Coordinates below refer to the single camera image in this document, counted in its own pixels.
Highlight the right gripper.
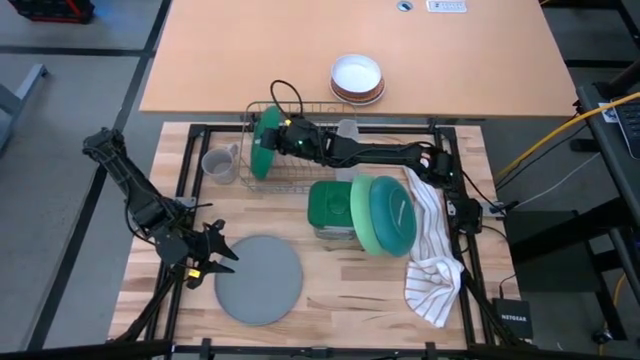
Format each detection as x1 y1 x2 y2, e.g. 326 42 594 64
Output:
259 117 329 164

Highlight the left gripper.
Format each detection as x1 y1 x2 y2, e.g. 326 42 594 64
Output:
152 219 240 291

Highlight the dark green plate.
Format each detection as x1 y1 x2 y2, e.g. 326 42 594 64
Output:
249 105 287 182

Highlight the grey plate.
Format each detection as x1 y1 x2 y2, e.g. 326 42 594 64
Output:
214 235 305 328

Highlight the clear plastic measuring cup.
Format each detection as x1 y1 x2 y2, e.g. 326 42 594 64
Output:
200 143 241 186

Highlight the green Cascade detergent tub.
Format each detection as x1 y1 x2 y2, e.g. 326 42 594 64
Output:
306 180 358 242

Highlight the light green plate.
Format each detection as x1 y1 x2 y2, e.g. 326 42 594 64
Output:
349 174 390 258

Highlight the teal plate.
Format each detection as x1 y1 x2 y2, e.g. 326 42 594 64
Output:
368 175 418 259

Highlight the white striped dish towel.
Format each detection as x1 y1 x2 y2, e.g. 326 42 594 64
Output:
401 165 466 329

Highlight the translucent utensil holder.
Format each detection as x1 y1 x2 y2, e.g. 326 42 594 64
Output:
334 118 361 183

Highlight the orange wooden desk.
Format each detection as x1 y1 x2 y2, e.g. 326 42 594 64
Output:
138 0 579 120

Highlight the brown rimmed plate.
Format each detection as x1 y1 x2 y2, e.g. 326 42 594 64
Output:
328 74 387 107

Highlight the white bowl with brown outside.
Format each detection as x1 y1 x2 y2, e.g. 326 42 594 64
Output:
330 53 384 99

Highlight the white power strip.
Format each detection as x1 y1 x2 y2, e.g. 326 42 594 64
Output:
425 0 468 14

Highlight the grey table leg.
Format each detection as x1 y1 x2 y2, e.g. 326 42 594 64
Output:
0 63 50 154

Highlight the black and red toolbox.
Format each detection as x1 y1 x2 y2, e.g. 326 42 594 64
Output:
7 0 96 25

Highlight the black keyboard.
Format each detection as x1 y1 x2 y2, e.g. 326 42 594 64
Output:
613 99 640 161

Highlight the black cable loop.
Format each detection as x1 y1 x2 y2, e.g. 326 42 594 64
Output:
269 78 306 121

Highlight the wire dish rack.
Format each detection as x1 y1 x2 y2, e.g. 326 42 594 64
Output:
238 100 360 195

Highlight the black aluminium frame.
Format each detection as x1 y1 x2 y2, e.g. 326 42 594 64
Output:
106 122 539 360

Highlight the yellow cable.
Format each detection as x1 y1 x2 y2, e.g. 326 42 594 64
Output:
493 91 640 182
597 272 629 357

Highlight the white cable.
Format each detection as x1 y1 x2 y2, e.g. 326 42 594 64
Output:
508 151 601 210

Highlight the black Netgear switch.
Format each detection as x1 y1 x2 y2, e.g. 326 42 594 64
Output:
491 297 534 341

